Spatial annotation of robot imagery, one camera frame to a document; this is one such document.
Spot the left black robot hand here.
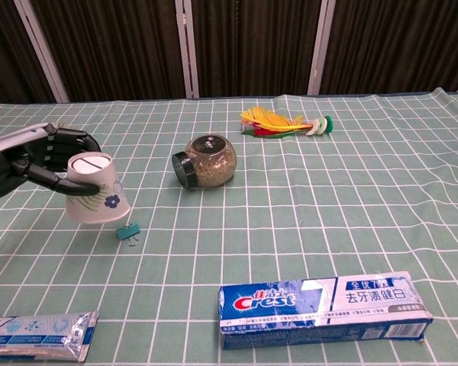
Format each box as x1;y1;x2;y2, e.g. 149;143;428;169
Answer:
0;122;102;201

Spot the white paper cup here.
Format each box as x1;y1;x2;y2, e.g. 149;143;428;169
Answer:
64;151;131;223

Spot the small green binder clip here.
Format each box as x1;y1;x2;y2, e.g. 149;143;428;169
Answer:
115;223;141;248

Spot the blue white toothpaste tube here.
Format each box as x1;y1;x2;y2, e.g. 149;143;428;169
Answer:
0;310;100;362

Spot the glass jar with black lid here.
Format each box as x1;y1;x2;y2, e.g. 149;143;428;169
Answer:
171;134;238;191

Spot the colourful feather shuttlecock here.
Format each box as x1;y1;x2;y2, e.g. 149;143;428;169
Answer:
239;106;334;139

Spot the green checked tablecloth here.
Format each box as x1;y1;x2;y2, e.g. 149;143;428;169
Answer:
0;87;458;366

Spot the blue Crest toothpaste box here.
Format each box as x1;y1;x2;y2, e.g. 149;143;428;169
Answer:
217;271;434;351

